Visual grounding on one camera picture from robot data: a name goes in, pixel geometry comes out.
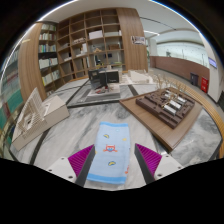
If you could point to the red cabinet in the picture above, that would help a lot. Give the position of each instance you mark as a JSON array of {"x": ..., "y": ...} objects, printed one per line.
[{"x": 205, "y": 85}]

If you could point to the white wall sign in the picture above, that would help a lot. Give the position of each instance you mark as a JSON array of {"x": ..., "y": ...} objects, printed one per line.
[{"x": 138, "y": 40}]

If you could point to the dark cabinet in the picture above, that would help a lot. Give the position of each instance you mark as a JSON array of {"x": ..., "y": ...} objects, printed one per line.
[{"x": 194, "y": 79}]

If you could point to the small white architectural model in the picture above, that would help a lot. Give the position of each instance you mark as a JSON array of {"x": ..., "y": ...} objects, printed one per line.
[{"x": 140, "y": 76}]

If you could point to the light blue printed towel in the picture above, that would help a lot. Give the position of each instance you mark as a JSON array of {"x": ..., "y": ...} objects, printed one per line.
[{"x": 111, "y": 150}]

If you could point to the bookshelf with green books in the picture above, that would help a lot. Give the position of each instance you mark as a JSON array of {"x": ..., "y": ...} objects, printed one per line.
[{"x": 10, "y": 100}]

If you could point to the wooden shelf unit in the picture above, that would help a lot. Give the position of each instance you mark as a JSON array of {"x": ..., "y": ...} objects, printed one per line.
[{"x": 133, "y": 56}]

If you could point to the white layered architectural model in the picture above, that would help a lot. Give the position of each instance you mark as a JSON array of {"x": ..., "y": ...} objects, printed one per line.
[{"x": 53, "y": 113}]

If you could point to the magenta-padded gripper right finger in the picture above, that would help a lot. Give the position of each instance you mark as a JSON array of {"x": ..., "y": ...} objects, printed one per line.
[{"x": 150, "y": 160}]

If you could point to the brown model on wooden board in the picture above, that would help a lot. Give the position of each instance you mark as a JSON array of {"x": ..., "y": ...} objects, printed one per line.
[{"x": 160, "y": 113}]

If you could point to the black panel model, grey base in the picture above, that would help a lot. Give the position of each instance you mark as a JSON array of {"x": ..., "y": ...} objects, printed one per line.
[{"x": 103, "y": 83}]

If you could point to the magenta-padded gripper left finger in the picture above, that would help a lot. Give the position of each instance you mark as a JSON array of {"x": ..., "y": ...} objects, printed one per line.
[{"x": 81, "y": 160}]

